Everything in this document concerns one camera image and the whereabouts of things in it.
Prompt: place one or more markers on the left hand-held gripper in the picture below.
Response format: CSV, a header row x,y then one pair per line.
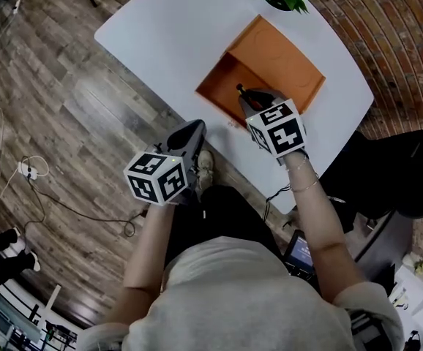
x,y
149,181

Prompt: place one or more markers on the black chair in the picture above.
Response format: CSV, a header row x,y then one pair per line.
x,y
387,174

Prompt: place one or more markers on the person's beige shoe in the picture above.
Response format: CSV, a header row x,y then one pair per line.
x,y
205,168

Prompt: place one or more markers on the person's right forearm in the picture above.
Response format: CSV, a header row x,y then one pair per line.
x,y
321,232

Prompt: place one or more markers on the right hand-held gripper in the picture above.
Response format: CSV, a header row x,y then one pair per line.
x,y
281,130

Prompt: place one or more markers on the person's black trousers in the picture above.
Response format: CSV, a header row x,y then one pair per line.
x,y
230,214

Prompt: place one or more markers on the orange box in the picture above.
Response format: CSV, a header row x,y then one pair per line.
x,y
270,55

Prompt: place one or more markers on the white plug adapter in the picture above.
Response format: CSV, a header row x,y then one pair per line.
x,y
16,6

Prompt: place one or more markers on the person's left forearm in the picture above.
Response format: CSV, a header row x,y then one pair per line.
x,y
143,254

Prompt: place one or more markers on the person's grey shirt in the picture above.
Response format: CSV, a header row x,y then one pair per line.
x,y
240,298

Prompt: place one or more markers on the white storage box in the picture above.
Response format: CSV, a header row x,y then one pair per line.
x,y
418,291

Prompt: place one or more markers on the black tablet screen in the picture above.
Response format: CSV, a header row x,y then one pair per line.
x,y
301,251

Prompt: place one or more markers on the white power strip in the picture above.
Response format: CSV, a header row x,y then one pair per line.
x,y
28,169

